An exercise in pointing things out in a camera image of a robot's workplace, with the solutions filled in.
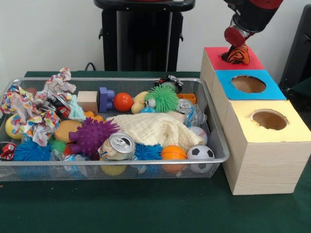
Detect black chair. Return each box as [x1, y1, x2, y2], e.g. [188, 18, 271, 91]
[279, 4, 311, 98]

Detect small soccer ball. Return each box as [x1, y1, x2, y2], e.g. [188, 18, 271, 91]
[187, 144, 216, 174]

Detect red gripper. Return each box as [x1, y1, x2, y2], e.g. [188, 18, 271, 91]
[224, 24, 254, 49]

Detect crushed silver can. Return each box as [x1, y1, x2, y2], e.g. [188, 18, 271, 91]
[99, 132, 137, 162]

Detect plain wooden cube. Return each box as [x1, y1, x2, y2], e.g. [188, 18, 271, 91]
[78, 91, 99, 115]

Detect clear mesh bin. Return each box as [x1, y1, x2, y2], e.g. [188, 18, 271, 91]
[0, 78, 231, 182]

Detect green fuzzy toy with eyes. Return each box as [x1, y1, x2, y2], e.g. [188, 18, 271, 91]
[144, 85, 180, 113]

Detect wooden box with three holes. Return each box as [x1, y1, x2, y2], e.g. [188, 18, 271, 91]
[200, 46, 311, 195]

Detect small orange basketball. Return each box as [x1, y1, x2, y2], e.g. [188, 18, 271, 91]
[161, 145, 188, 173]

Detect blue spiky ball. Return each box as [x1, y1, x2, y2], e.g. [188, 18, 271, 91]
[13, 138, 54, 163]

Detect small red ball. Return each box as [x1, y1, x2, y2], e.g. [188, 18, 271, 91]
[114, 92, 134, 112]

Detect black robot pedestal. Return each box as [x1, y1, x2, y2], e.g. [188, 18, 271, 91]
[94, 0, 197, 72]

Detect cream knitted cloth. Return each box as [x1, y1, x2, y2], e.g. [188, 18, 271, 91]
[108, 113, 205, 149]

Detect colourful patterned cloth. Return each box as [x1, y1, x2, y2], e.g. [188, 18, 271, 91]
[0, 68, 78, 146]

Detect orange striped tiger toy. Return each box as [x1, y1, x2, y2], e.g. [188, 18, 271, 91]
[226, 45, 251, 66]

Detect black cable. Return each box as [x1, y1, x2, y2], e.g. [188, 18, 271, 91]
[85, 62, 104, 72]

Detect purple spiky ball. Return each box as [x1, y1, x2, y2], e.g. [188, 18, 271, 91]
[69, 116, 121, 157]

